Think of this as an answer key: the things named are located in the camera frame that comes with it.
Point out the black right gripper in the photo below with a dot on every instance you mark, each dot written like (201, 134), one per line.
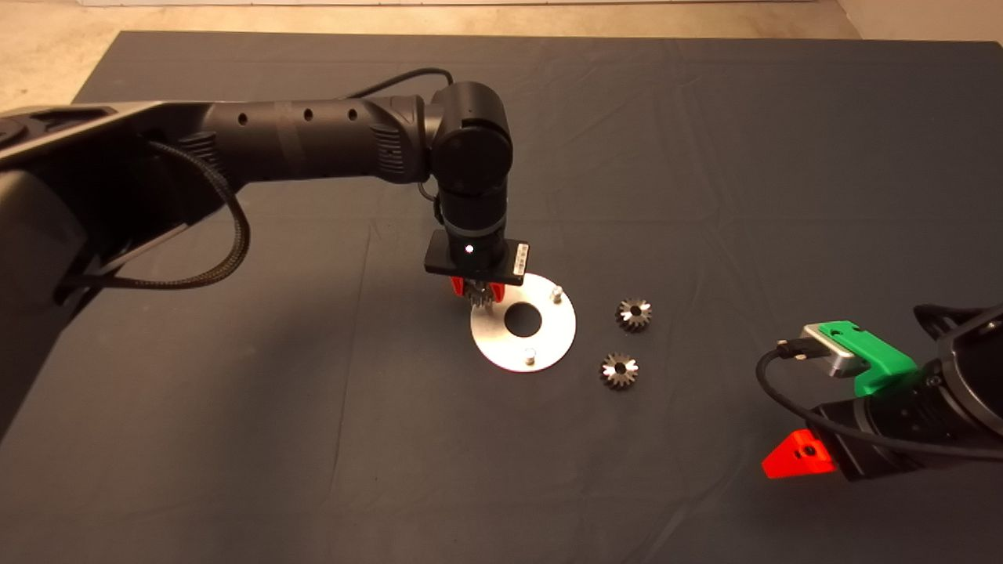
(895, 423)

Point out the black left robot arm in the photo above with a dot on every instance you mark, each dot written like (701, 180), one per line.
(313, 137)

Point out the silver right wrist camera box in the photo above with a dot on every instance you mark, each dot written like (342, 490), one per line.
(837, 354)

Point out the small steel planetary gear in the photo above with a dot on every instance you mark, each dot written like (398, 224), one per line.
(644, 320)
(476, 298)
(629, 377)

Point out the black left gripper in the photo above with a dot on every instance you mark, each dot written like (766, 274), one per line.
(476, 257)

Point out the dark grey table cloth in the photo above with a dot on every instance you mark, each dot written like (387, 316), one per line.
(705, 157)

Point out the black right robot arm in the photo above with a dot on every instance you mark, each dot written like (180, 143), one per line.
(983, 376)

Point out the green right camera mount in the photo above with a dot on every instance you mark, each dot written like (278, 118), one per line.
(883, 364)

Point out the round metal carrier plate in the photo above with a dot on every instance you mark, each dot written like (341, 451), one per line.
(501, 348)

